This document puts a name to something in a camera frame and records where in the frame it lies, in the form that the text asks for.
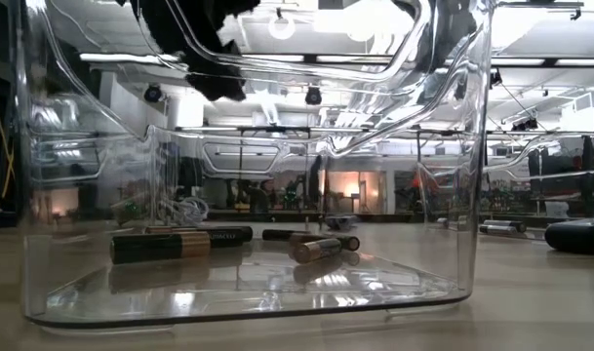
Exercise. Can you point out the clear plastic bin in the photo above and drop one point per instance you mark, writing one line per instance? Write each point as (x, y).
(228, 292)
(545, 185)

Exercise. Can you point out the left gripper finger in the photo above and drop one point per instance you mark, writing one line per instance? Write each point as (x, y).
(218, 78)
(179, 46)

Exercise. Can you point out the black overhead light bar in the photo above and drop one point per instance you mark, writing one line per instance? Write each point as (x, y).
(310, 58)

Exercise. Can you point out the black rectangular device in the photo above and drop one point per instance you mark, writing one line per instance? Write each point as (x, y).
(574, 236)

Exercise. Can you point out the black ceiling spotlight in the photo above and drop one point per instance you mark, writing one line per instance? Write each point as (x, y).
(495, 78)
(153, 93)
(313, 95)

